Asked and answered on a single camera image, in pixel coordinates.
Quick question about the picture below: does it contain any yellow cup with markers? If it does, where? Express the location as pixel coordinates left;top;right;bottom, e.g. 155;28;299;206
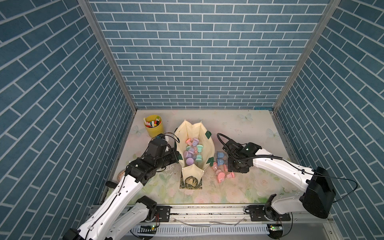
144;115;165;138

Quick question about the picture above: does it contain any purple hourglass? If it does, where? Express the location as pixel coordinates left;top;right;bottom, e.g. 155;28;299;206
192;138;200;147
183;151;196;160
186;158;195;166

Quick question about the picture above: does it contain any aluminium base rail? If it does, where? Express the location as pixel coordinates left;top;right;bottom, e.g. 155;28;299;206
80;203;340;240

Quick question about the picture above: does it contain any cream canvas tote bag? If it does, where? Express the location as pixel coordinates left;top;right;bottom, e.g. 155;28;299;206
175;120;216;190

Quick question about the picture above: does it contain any blue hourglass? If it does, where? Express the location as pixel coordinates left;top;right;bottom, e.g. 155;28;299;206
217;152;226;159
217;159;225;166

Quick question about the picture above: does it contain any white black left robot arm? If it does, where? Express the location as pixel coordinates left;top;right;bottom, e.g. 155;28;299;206
63;133;180;240

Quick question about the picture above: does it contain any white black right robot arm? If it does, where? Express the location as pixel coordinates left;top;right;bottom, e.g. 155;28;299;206
223;139;337;221

